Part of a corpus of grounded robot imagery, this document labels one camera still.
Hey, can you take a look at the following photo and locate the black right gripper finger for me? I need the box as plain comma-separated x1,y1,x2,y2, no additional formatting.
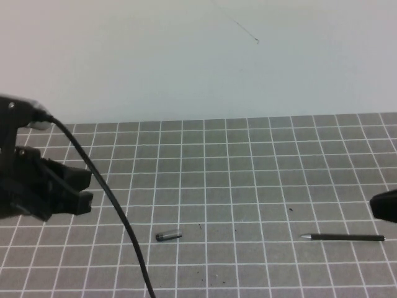
369,188,397,224

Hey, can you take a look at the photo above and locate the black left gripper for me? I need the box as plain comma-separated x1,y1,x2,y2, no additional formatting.
0,145,94,222

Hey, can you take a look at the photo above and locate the black pen silver tip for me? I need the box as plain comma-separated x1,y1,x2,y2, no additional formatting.
299,232,386,242

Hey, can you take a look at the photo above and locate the clear pen cap black clip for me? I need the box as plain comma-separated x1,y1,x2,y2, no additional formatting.
155,228,184,242

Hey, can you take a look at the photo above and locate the black left camera cable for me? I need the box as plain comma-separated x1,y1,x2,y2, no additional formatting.
33,110,158,298

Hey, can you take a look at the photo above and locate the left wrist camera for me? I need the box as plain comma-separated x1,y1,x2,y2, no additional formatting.
0,93,53,132

